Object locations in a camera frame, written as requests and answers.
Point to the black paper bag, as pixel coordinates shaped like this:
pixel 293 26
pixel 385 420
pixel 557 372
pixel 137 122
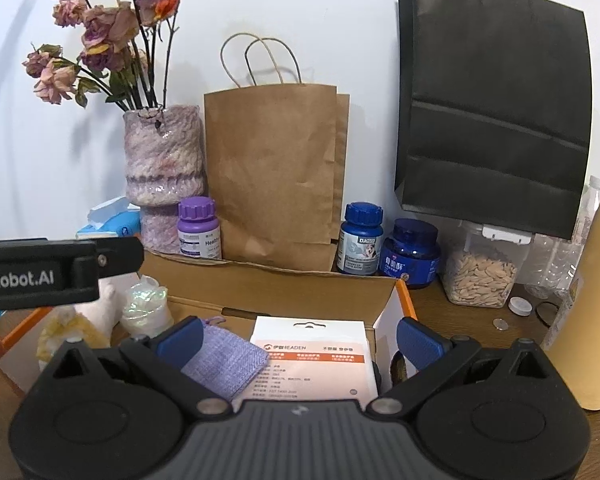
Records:
pixel 495 95

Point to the clear container of seeds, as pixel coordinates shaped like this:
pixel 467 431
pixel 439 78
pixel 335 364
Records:
pixel 480 275

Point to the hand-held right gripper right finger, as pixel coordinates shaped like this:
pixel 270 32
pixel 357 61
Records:
pixel 420 342

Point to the blue and white tissue box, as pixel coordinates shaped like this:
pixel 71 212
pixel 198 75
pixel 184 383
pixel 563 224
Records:
pixel 112 222

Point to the white flat packet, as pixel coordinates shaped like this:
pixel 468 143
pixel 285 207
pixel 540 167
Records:
pixel 315 360

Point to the iridescent plastic cup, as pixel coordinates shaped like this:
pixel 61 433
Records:
pixel 146 310

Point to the pink textured vase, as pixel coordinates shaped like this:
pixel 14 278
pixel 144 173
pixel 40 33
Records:
pixel 162 160

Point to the clear plastic bottle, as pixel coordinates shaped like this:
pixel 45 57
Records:
pixel 555 260

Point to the blue round jar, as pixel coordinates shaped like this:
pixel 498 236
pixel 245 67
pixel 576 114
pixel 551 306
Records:
pixel 411 257

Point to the purple supplement bottle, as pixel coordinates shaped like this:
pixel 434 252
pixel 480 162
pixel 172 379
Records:
pixel 200 232

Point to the white and yellow plush toy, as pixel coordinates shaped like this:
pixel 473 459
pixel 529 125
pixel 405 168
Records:
pixel 80 327

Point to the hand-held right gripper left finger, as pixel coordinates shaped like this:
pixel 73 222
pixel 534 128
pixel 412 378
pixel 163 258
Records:
pixel 182 342

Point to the yellow thermos jug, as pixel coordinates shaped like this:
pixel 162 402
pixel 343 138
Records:
pixel 595 310

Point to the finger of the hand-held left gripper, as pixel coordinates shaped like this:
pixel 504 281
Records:
pixel 122 257

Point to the blue capped supplement bottle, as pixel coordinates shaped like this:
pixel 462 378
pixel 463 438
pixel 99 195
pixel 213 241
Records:
pixel 361 245

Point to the brown paper bag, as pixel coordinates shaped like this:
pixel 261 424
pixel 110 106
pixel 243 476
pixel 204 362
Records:
pixel 275 175

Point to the purple fabric pouch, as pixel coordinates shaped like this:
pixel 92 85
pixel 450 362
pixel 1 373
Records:
pixel 230 360

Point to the orange and white cardboard box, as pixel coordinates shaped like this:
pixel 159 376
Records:
pixel 300 295

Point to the dried pink flower bouquet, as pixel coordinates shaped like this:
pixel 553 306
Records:
pixel 105 25

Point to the silver coin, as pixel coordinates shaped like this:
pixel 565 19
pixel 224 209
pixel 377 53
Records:
pixel 501 324

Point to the white bottle cap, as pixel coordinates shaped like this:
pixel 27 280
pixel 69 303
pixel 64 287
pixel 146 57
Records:
pixel 520 306

